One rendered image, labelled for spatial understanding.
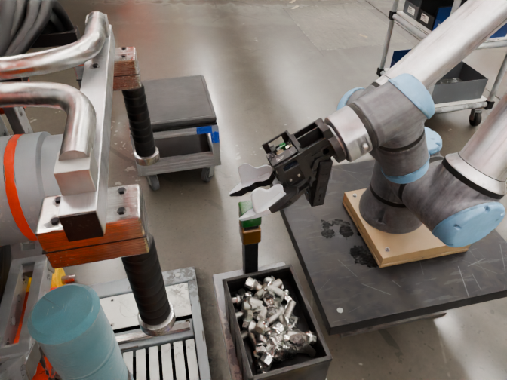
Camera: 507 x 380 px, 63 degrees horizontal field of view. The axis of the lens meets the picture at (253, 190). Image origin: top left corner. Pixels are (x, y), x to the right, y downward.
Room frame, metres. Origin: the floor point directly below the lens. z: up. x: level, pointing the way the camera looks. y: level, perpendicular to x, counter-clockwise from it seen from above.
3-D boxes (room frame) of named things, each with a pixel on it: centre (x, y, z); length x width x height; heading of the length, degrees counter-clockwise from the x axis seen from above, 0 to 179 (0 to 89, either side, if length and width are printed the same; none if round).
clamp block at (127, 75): (0.60, 0.22, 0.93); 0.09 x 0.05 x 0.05; 103
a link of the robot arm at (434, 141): (0.88, -0.41, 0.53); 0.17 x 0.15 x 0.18; 22
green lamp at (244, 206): (0.58, 0.01, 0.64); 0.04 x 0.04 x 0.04; 13
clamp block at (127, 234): (0.27, 0.15, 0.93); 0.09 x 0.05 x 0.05; 103
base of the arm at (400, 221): (0.89, -0.41, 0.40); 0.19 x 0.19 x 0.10
